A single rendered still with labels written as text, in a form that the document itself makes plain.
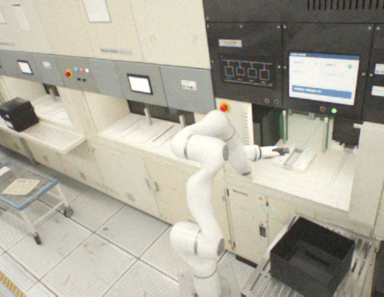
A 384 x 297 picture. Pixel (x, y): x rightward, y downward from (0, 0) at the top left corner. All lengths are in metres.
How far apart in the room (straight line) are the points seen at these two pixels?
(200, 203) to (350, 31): 0.86
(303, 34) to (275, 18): 0.14
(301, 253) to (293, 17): 1.11
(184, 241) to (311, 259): 0.70
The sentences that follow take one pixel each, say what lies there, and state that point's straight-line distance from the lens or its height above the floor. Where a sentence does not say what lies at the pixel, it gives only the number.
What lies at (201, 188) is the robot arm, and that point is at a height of 1.37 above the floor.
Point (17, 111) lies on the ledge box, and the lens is 3.64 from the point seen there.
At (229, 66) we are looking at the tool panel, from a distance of 1.69.
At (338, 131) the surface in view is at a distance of 2.22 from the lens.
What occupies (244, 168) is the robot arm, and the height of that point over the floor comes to 1.23.
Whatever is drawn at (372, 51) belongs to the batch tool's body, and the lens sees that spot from 1.43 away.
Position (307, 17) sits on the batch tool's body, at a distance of 1.46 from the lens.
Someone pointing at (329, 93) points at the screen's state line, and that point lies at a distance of 1.53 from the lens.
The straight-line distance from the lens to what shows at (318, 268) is 1.73.
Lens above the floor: 2.15
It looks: 33 degrees down
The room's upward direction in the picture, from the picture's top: 11 degrees counter-clockwise
